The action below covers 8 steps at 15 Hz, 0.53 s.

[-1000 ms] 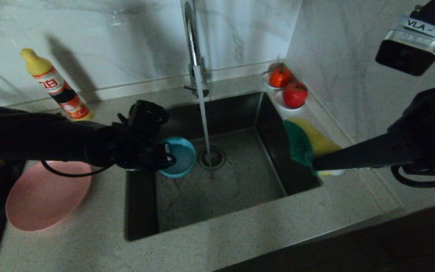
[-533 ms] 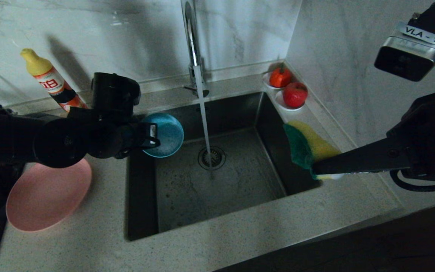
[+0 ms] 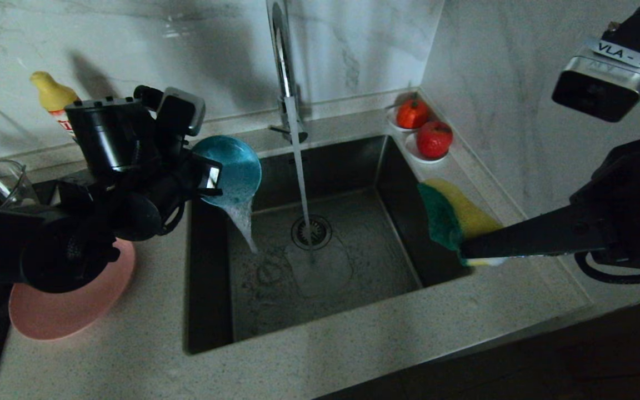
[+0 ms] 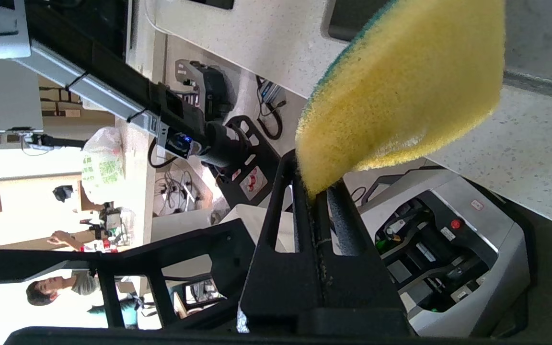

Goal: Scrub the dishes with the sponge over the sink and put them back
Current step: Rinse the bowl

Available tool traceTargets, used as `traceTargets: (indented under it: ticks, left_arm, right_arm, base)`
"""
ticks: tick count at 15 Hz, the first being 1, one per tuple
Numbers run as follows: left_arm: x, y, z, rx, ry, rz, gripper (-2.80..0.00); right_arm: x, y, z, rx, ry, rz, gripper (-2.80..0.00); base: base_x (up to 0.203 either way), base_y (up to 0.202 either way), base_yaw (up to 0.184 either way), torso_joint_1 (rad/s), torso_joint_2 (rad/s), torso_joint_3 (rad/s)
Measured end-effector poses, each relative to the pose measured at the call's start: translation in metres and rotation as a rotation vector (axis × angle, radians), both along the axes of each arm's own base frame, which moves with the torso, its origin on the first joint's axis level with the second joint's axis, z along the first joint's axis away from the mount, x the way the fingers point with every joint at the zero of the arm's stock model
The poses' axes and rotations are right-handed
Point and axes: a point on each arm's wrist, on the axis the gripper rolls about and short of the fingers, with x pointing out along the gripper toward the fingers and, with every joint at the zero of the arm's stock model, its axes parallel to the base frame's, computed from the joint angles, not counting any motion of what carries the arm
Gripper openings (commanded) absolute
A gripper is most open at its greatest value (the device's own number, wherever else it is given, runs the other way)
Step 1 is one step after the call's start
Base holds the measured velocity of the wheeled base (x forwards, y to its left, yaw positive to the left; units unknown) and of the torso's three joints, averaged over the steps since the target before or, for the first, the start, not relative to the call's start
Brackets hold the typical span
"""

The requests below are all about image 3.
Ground chrome faucet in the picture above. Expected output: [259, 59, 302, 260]
[264, 0, 309, 146]

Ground red apple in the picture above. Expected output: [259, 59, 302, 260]
[416, 121, 454, 160]

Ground small white saucer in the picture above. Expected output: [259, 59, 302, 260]
[385, 107, 418, 134]
[403, 134, 448, 165]

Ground teal bowl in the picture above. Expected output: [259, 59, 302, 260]
[191, 135, 263, 208]

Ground yellow dish soap bottle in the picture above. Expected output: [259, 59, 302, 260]
[30, 71, 83, 142]

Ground stainless steel sink basin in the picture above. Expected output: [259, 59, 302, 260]
[185, 135, 473, 354]

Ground pink plate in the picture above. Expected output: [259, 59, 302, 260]
[9, 238, 136, 341]

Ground clear glass pot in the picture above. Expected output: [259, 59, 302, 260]
[0, 160, 40, 209]

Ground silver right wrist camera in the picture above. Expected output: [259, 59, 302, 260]
[552, 38, 640, 123]

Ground yellow sponge green backing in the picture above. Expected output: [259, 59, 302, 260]
[417, 178, 512, 268]

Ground orange-red tomato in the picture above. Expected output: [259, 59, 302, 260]
[396, 96, 430, 131]

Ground round metal drain strainer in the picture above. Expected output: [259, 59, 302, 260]
[291, 216, 333, 251]

